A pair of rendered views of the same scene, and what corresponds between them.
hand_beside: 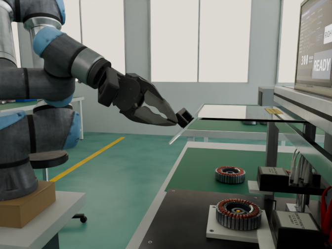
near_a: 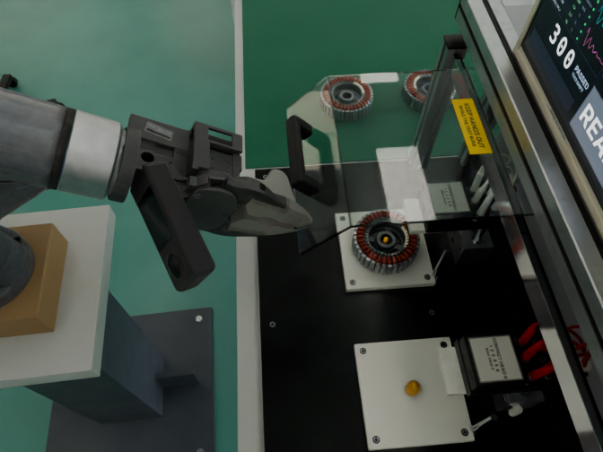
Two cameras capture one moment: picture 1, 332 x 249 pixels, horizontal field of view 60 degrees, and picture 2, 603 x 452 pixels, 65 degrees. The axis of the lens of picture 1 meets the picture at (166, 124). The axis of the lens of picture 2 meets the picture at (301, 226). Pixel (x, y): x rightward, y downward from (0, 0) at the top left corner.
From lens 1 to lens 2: 0.49 m
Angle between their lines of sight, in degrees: 50
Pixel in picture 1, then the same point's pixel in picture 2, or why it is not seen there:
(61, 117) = not seen: hidden behind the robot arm
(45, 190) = (49, 251)
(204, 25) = not seen: outside the picture
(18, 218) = (41, 326)
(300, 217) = (500, 350)
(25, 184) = (16, 272)
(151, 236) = (271, 311)
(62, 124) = not seen: hidden behind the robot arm
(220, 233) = (365, 285)
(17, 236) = (59, 351)
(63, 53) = (22, 171)
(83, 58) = (83, 171)
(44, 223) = (84, 308)
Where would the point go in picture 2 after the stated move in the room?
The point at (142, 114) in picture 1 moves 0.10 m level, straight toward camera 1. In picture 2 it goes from (244, 227) to (275, 308)
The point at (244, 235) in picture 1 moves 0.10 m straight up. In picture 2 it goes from (398, 282) to (410, 254)
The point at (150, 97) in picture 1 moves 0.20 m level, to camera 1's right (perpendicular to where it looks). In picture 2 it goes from (260, 207) to (440, 164)
